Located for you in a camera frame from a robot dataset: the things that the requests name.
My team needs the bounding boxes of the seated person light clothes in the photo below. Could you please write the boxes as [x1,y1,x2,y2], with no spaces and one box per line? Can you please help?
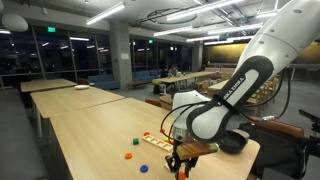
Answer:
[168,64,183,78]

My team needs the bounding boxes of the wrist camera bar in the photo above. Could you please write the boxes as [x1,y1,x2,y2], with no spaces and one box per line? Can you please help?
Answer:
[175,141,219,160]

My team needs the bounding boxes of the black camera on stand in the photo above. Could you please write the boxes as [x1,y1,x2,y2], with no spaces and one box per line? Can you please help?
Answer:
[298,108,320,159]

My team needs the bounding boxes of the white globe pendant lamp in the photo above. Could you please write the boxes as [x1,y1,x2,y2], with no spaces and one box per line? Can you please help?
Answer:
[1,13,29,33]

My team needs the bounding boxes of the black bowl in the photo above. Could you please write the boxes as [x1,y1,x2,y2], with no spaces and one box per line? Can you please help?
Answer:
[218,130,249,155]

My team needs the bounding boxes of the light wooden table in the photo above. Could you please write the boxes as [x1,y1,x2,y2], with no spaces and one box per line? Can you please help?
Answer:
[20,78,78,109]
[207,79,232,98]
[30,85,126,138]

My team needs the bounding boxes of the wooden slotted tray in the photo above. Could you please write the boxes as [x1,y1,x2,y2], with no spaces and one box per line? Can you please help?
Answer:
[142,133,174,153]

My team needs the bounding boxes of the brown topped black chair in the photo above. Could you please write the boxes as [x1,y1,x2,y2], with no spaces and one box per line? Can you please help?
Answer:
[238,115,309,179]

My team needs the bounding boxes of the long wooden table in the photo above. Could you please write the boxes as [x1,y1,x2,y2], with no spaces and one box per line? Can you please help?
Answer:
[155,70,218,85]

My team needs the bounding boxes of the blue sofa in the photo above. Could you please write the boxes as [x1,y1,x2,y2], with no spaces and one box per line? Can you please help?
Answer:
[132,69,161,83]
[88,73,120,91]

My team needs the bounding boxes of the white flat object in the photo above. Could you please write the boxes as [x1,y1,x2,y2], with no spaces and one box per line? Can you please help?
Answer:
[74,84,91,91]

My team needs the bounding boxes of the low wooden bench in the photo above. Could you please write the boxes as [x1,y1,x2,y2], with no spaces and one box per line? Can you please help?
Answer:
[126,80,148,90]

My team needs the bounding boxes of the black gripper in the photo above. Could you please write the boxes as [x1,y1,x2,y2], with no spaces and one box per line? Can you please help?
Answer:
[167,153,198,180]

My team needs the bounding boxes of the fluorescent ceiling light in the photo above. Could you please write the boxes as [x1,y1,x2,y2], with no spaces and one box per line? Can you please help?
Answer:
[153,25,194,37]
[185,34,221,43]
[255,9,279,19]
[165,0,246,22]
[85,1,127,26]
[207,23,264,36]

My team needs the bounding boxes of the seated person dark clothes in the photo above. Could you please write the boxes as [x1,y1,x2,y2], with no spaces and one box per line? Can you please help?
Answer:
[159,65,170,79]

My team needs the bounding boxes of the concrete column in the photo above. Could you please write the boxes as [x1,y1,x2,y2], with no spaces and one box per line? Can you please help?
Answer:
[109,21,133,89]

